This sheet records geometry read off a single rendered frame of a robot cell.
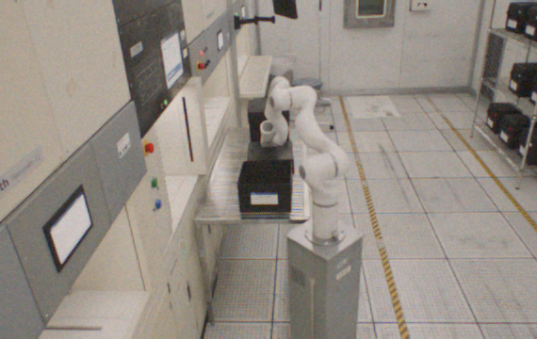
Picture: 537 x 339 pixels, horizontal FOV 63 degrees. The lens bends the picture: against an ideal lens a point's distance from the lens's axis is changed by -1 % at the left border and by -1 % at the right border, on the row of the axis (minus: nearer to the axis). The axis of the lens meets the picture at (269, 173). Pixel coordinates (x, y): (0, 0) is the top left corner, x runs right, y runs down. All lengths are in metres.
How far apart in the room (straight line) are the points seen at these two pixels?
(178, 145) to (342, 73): 4.35
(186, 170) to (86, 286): 0.95
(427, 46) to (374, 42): 0.73
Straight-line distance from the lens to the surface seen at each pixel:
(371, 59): 6.56
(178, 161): 2.55
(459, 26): 6.75
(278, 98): 2.09
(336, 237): 2.14
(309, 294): 2.27
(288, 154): 2.73
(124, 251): 1.74
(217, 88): 3.88
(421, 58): 6.70
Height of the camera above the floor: 2.02
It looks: 27 degrees down
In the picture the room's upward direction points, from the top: 3 degrees counter-clockwise
